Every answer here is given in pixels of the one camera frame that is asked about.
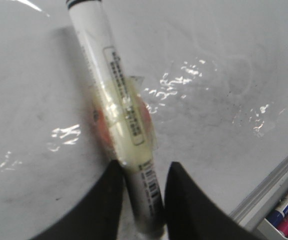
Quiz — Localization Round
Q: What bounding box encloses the white whiteboard with aluminium frame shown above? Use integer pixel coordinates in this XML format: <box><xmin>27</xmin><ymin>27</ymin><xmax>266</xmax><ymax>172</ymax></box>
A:
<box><xmin>0</xmin><ymin>0</ymin><xmax>288</xmax><ymax>240</ymax></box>

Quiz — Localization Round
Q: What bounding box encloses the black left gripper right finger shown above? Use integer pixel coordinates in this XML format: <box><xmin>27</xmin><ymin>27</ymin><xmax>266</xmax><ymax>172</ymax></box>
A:
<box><xmin>164</xmin><ymin>162</ymin><xmax>258</xmax><ymax>240</ymax></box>

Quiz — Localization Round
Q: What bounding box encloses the blue-capped marker in tray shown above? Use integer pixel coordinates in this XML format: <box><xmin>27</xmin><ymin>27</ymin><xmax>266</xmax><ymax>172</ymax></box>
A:
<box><xmin>266</xmin><ymin>193</ymin><xmax>288</xmax><ymax>227</ymax></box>

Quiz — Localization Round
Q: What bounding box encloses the white black-tipped whiteboard marker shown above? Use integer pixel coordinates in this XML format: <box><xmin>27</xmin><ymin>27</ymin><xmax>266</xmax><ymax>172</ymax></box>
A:
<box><xmin>66</xmin><ymin>0</ymin><xmax>165</xmax><ymax>239</ymax></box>

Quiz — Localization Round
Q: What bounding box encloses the white plastic marker tray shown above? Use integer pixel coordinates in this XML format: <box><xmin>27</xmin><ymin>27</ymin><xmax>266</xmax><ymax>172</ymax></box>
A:
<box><xmin>255</xmin><ymin>192</ymin><xmax>288</xmax><ymax>240</ymax></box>

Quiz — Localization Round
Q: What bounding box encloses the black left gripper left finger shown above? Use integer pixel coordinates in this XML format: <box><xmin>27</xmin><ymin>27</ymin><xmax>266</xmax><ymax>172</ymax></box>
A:
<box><xmin>32</xmin><ymin>160</ymin><xmax>124</xmax><ymax>240</ymax></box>

